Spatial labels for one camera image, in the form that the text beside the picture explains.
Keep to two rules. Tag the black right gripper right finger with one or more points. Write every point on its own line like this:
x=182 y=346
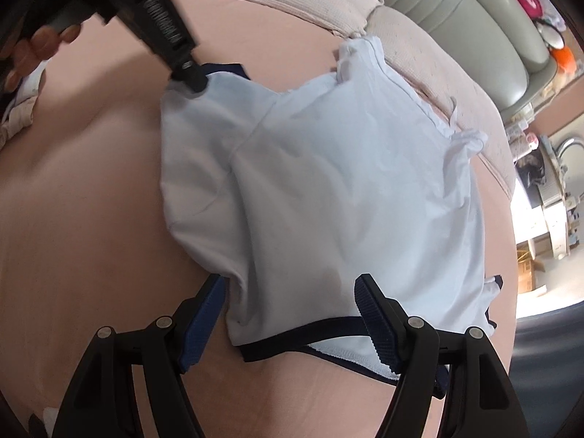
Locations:
x=462 y=369

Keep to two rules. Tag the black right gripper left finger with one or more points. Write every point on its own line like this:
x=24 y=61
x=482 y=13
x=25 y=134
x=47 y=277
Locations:
x=101 y=400

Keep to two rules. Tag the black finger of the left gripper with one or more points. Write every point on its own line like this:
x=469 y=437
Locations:
x=191 y=74

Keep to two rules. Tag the white navy-trimmed jacket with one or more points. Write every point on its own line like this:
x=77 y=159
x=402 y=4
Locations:
x=293 y=195

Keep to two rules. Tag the person's hand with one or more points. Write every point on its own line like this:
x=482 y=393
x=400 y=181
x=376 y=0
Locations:
x=27 y=55

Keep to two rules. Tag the patterned small garment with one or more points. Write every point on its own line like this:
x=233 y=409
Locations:
x=18 y=114

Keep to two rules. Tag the beige textured blanket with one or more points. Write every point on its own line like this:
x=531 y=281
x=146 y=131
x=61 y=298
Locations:
x=365 y=18

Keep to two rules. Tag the pink bed sheet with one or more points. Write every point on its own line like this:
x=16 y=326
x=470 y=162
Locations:
x=83 y=241

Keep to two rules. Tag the white cabinet furniture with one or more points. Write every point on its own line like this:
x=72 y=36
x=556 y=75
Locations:
x=547 y=207

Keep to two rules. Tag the grey-green padded headboard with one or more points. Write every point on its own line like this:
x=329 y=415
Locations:
x=495 y=43

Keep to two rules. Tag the orange object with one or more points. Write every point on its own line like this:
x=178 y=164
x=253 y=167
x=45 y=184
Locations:
x=565 y=61

